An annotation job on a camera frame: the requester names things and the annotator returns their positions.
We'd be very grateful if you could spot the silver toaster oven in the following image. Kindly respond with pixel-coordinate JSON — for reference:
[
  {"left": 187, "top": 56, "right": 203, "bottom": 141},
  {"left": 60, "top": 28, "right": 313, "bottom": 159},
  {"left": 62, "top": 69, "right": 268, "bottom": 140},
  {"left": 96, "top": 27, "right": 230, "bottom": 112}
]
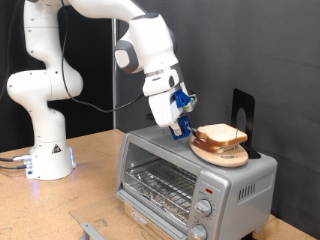
[{"left": 114, "top": 120, "right": 278, "bottom": 240}]

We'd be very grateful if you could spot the wire oven rack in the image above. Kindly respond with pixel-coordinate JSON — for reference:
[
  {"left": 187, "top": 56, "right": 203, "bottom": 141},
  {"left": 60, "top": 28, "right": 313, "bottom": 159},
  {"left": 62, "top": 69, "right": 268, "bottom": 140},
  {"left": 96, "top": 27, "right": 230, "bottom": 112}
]
[{"left": 124, "top": 158, "right": 198, "bottom": 216}]

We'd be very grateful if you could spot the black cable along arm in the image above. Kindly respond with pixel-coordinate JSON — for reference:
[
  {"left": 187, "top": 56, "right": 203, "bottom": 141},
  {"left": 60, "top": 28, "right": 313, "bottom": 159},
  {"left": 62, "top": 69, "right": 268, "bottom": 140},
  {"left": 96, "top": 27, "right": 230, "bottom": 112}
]
[{"left": 59, "top": 0, "right": 146, "bottom": 114}]

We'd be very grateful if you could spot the round wooden board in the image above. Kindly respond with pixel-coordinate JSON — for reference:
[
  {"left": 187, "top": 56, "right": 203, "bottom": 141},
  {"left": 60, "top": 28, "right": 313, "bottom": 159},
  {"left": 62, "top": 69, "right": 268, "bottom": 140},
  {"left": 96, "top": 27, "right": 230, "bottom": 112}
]
[{"left": 189, "top": 134, "right": 250, "bottom": 169}]

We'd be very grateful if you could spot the thin metal pin stand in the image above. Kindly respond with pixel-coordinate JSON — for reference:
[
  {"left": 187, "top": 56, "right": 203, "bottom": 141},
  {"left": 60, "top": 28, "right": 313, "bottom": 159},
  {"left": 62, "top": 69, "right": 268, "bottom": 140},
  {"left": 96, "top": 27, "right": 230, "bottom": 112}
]
[{"left": 221, "top": 127, "right": 240, "bottom": 160}]

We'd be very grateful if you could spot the base cable with silver connector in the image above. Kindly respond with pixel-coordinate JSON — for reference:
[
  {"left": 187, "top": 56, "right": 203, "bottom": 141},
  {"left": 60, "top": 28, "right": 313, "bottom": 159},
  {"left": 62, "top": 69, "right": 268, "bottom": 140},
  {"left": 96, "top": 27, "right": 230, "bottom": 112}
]
[{"left": 0, "top": 154, "right": 33, "bottom": 164}]

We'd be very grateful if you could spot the silver oven knob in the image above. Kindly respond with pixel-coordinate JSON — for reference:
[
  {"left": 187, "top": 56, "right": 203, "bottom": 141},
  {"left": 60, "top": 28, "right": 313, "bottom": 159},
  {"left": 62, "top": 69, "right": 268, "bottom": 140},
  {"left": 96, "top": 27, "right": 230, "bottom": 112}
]
[
  {"left": 194, "top": 199, "right": 214, "bottom": 218},
  {"left": 189, "top": 224, "right": 209, "bottom": 240}
]

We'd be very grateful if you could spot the black metal bookend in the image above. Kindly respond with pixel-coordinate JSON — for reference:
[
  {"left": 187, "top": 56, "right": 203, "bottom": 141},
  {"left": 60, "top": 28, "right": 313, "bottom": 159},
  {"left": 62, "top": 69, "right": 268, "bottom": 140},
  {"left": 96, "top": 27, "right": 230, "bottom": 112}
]
[{"left": 230, "top": 87, "right": 262, "bottom": 160}]

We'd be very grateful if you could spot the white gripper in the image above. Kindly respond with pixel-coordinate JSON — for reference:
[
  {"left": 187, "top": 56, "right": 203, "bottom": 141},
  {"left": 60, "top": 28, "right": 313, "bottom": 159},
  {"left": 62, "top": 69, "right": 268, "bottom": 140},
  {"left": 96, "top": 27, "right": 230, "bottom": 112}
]
[{"left": 148, "top": 90, "right": 184, "bottom": 138}]

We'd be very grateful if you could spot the black base cable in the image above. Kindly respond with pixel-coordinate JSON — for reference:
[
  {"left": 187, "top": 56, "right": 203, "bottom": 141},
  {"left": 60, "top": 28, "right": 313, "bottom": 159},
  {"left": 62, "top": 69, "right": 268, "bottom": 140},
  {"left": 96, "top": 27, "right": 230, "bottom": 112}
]
[{"left": 0, "top": 164, "right": 30, "bottom": 171}]

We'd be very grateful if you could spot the vertical metal pole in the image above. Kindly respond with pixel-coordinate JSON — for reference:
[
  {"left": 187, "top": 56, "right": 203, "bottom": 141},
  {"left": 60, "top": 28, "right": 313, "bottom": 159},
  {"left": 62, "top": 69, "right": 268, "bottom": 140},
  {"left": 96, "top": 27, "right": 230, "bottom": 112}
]
[{"left": 111, "top": 18, "right": 119, "bottom": 130}]

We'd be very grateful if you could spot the metal spatula with blue block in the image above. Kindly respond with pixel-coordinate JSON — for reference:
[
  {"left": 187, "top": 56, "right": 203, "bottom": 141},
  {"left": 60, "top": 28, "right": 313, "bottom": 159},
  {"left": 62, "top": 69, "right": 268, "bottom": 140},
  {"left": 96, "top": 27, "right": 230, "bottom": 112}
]
[{"left": 168, "top": 115, "right": 198, "bottom": 142}]

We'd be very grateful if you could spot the grey tray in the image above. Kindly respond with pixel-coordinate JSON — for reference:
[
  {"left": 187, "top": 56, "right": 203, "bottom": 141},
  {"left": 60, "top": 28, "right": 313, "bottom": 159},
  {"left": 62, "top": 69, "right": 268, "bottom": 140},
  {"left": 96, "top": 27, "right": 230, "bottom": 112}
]
[{"left": 68, "top": 190, "right": 189, "bottom": 240}]

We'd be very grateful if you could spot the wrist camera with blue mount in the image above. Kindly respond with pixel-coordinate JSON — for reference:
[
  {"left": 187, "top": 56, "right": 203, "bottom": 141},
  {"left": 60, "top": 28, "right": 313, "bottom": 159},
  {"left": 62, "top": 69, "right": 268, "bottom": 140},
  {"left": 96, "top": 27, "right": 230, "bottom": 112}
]
[{"left": 172, "top": 87, "right": 199, "bottom": 113}]

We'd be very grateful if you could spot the aluminium foil tray liner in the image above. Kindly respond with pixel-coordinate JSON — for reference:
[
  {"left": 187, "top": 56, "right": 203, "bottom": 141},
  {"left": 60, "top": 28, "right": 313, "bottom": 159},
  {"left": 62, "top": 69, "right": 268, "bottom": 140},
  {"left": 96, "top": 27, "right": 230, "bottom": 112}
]
[{"left": 128, "top": 181, "right": 189, "bottom": 225}]

